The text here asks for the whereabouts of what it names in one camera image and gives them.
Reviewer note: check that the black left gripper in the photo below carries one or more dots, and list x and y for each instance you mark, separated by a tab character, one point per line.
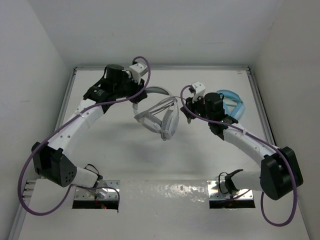
136	87

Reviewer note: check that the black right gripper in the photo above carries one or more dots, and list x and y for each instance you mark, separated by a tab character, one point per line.
191	104

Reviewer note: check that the white grey headphones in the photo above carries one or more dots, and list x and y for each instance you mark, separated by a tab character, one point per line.
163	117

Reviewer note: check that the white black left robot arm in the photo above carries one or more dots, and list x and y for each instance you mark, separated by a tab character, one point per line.
52	159

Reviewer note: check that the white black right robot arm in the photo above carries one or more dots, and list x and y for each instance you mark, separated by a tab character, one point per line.
279	168

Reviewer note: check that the light blue headphones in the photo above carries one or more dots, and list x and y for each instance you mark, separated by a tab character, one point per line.
232	103

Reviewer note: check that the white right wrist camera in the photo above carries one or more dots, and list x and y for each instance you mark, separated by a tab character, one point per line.
198	90

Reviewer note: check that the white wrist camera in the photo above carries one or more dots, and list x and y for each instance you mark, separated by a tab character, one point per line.
137	71
198	90

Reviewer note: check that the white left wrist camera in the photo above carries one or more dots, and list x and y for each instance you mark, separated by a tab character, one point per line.
137	71

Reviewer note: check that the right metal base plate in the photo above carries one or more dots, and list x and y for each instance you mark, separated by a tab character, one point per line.
218	192

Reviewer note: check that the metal base plate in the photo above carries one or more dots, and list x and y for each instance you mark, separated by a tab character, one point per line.
218	192
107	191

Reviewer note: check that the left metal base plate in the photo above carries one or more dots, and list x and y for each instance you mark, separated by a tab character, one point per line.
107	191

